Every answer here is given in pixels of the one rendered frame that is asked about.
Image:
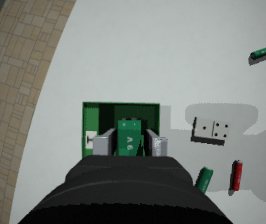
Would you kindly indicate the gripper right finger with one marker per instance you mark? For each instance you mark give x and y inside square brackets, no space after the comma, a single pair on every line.
[154,145]

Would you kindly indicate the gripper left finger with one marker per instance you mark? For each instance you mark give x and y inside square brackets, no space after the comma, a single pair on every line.
[102,144]

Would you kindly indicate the green bin rack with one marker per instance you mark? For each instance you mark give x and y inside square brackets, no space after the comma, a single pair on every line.
[96,121]

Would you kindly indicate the white domino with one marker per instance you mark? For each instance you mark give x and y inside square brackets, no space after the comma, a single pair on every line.
[209,128]

